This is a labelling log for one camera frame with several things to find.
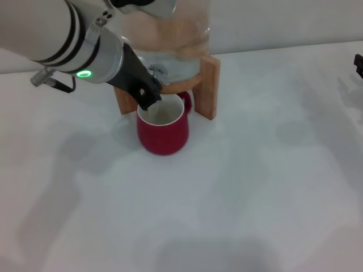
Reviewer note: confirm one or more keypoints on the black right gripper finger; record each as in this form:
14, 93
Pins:
358, 66

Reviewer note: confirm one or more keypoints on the glass water dispenser jar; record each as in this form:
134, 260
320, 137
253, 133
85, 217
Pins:
181, 39

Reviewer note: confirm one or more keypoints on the wooden dispenser stand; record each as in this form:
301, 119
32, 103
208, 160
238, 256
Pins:
210, 88

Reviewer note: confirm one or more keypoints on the red ceramic cup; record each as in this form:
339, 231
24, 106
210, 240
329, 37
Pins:
163, 139

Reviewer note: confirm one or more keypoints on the chrome faucet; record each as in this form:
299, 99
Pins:
161, 72

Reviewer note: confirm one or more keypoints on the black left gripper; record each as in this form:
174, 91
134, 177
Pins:
133, 73

